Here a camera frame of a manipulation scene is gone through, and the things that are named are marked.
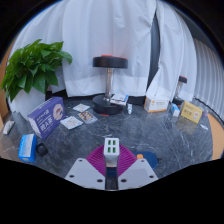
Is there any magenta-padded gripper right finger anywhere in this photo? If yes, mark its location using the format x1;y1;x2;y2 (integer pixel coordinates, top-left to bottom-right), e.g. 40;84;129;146
116;143;160;191

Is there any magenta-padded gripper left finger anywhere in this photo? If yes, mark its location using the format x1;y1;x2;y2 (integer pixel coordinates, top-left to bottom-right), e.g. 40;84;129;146
64;143;109;192

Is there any white multi-port charger block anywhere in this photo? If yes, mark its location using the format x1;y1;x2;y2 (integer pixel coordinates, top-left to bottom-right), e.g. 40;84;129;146
103;137;120;169

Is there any small black round object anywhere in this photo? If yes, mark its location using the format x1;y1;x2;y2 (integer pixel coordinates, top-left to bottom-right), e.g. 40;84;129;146
35;143;50;157

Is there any white sachet with orange print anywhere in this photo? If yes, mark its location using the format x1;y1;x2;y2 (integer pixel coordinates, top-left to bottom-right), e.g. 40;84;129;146
60;115;84;130

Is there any pill blister pack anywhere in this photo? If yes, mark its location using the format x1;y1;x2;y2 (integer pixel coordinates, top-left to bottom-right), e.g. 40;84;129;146
77;110;99;125

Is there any white flat sachet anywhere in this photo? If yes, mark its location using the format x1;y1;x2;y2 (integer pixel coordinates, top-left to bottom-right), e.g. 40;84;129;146
72;103;91;113

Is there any white and orange tissue box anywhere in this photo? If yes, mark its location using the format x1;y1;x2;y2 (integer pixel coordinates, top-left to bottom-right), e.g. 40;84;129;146
143;95;170;114

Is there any white and blue flat box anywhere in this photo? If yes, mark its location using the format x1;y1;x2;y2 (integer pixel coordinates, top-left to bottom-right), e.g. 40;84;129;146
109;93;130;107

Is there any yellow cardboard box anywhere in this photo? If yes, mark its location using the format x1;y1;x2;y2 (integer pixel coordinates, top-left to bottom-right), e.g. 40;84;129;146
180;100;204;125

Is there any white flat packet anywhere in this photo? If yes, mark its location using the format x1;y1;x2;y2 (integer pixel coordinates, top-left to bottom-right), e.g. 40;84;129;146
2;120;16;136

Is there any orange wooden side table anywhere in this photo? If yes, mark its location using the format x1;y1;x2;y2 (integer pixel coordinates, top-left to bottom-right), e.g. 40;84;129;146
208;113;224;160

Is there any green potted plant white pot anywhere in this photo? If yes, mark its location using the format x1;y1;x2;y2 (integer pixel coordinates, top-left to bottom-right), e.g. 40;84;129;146
0;38;74;122

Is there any sheer pleated white curtain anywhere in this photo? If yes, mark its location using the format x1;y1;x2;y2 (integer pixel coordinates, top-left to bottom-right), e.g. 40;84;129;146
193;38;224;122

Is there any narrow white curtain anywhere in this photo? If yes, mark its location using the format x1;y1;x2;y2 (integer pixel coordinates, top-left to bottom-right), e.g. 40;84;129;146
145;0;198;103

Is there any wide white curtain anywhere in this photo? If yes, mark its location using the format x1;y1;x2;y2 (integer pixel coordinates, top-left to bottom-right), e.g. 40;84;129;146
9;0;158;98

